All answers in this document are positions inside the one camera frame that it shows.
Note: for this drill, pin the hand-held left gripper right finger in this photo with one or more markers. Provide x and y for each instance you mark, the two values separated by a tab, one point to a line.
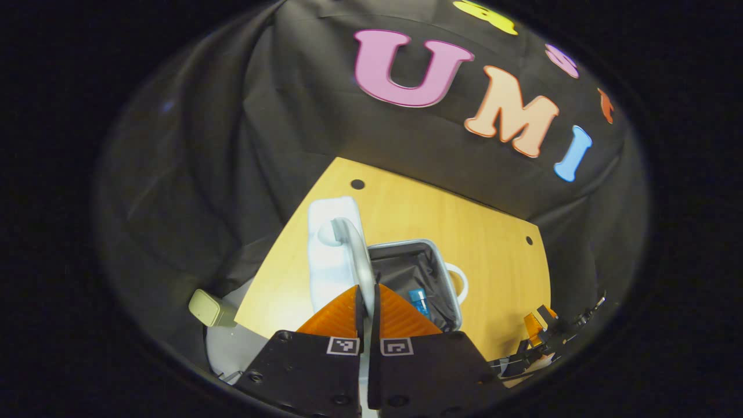
375	319

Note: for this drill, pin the teal bottle with blue cap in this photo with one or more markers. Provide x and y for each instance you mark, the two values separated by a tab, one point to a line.
420	302

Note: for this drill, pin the light blue suitcase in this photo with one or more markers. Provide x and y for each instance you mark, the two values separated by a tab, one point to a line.
334	267

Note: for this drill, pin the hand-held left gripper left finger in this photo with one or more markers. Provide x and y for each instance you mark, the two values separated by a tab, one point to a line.
359	316

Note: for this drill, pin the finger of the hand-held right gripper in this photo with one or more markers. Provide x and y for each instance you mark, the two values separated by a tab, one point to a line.
537	328

